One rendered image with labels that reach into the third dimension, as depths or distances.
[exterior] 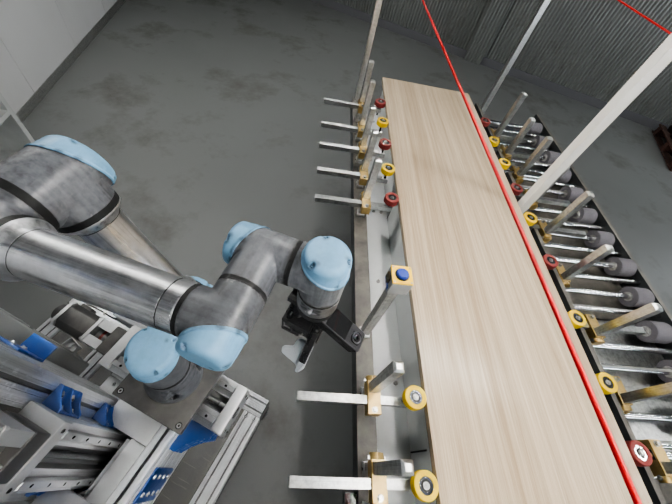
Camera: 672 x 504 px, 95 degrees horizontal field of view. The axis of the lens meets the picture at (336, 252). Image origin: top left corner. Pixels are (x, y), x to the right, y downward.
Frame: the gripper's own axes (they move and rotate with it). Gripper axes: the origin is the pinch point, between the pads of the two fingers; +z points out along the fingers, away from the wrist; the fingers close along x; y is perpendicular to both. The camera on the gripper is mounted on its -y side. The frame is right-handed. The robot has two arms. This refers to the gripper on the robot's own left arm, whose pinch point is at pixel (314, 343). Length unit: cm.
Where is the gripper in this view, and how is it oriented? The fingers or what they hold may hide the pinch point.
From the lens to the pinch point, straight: 75.3
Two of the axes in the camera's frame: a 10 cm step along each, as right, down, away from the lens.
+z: -1.7, 5.7, 8.0
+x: -4.2, 7.0, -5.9
